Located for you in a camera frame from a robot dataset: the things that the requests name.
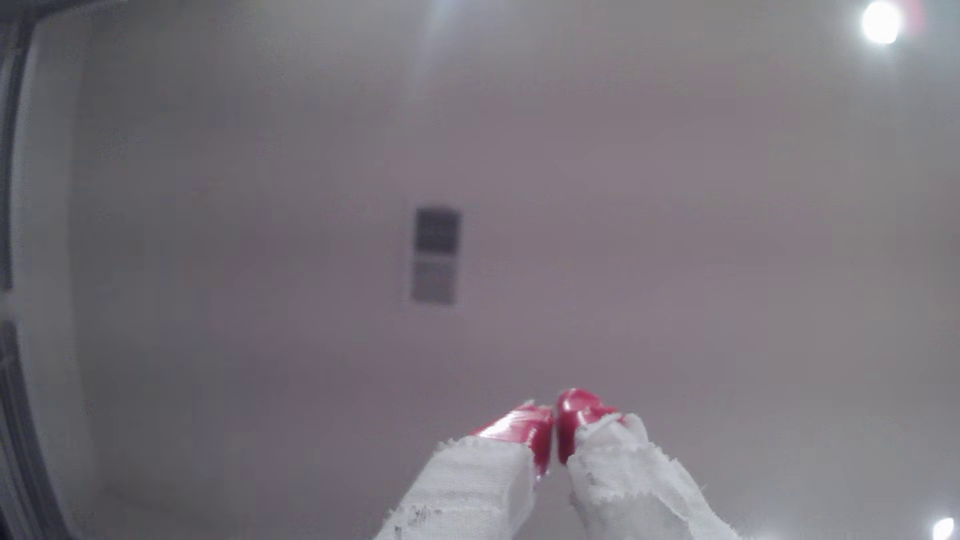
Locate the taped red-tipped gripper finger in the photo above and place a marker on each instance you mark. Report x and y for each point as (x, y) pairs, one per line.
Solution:
(465, 487)
(630, 487)

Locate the round bright ceiling light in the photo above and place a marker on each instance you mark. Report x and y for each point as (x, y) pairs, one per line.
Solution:
(881, 21)

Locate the grey ceiling vent grille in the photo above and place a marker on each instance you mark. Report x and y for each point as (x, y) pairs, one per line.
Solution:
(435, 255)

